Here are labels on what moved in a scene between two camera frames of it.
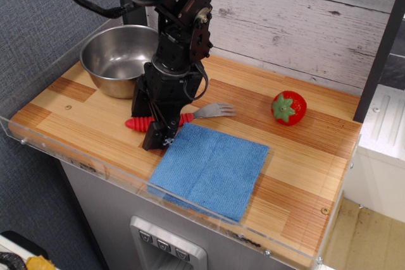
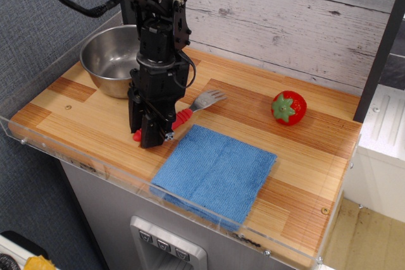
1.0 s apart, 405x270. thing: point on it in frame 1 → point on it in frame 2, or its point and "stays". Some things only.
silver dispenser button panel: [157, 248] stays
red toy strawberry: [288, 108] stays
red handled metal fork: [143, 124] → [185, 114]
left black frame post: [133, 15] stays
